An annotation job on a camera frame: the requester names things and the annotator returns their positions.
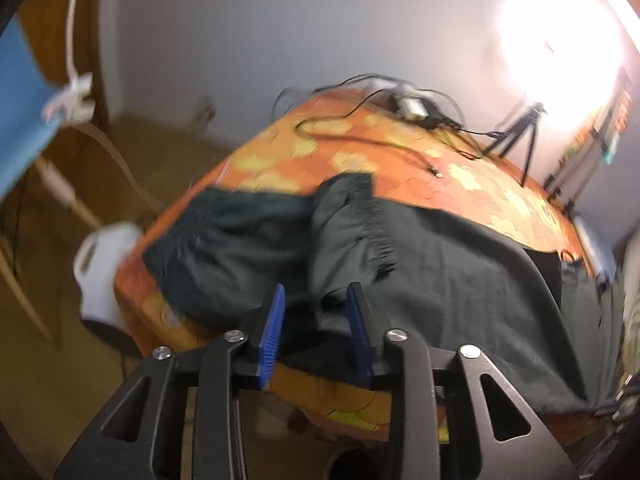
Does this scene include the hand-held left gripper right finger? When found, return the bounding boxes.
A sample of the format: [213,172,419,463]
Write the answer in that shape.
[345,281,581,480]

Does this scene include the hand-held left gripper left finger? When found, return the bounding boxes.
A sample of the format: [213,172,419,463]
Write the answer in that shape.
[52,282,287,480]

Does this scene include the dark green pants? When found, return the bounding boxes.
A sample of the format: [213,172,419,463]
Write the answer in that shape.
[142,172,626,413]

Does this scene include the orange floral blanket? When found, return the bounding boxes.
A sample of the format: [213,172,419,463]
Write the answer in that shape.
[114,87,601,443]

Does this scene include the white plastic jug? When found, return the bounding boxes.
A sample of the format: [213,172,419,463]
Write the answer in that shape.
[74,222,143,358]

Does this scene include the white power adapter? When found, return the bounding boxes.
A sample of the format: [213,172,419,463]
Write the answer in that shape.
[397,97,427,119]

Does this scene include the white power strip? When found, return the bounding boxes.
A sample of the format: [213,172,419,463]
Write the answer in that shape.
[371,80,426,107]

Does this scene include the black tripod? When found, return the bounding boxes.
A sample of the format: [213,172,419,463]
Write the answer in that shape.
[482,102,548,186]

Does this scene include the white plastic clip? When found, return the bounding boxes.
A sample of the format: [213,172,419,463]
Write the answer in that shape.
[42,74,96,123]

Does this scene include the blue hanging cloth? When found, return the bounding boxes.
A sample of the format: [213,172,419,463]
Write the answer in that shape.
[0,15,58,196]

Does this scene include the bright lamp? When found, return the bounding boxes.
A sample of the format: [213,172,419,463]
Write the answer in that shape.
[497,0,623,108]

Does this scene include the black cable with plug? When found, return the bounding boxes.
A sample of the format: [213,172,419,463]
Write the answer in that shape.
[294,117,444,179]

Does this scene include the grey power cable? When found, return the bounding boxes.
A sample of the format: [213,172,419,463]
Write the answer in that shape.
[274,74,493,136]

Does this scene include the cluttered wall shelf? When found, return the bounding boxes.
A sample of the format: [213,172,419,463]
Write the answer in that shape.
[545,67,633,211]

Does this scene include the white strap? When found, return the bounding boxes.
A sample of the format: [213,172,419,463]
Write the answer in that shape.
[65,0,95,81]

